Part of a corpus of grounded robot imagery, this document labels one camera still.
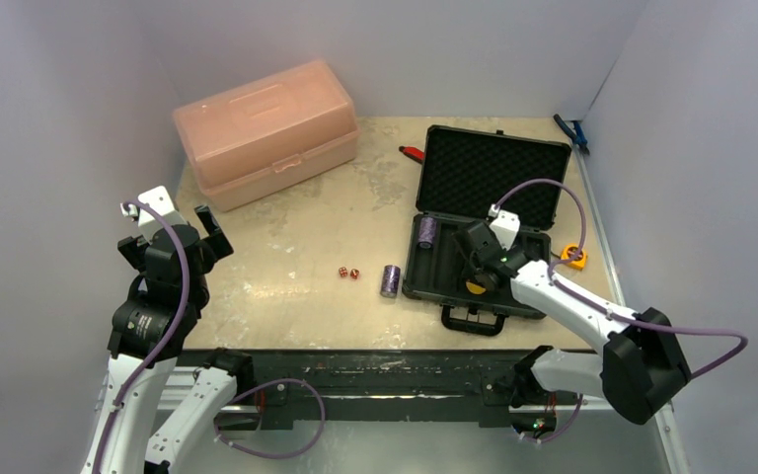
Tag purple poker chip stack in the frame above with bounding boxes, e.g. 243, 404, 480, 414
417, 215, 437, 250

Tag blue-handled pliers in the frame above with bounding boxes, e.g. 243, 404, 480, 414
553, 114, 590, 156

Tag aluminium extrusion rail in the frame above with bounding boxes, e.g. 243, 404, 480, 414
565, 120, 691, 474

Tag yellow tape measure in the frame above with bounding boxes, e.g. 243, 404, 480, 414
560, 244, 587, 271

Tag yellow big blind button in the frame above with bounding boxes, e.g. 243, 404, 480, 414
465, 280, 487, 295

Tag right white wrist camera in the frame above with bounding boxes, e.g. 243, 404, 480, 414
488, 204, 521, 251

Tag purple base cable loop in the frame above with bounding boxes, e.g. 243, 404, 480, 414
211, 379, 327, 460

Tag red-handled tool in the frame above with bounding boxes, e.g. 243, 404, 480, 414
398, 146, 424, 163

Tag black foam-lined carry case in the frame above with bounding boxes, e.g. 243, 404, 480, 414
402, 125, 571, 337

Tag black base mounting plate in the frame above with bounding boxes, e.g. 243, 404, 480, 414
173, 349, 606, 434

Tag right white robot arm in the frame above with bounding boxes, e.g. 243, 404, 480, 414
454, 221, 693, 425

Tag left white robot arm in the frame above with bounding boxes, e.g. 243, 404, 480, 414
83, 205, 256, 473

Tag pink plastic storage box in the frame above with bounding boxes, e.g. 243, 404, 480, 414
173, 60, 360, 211

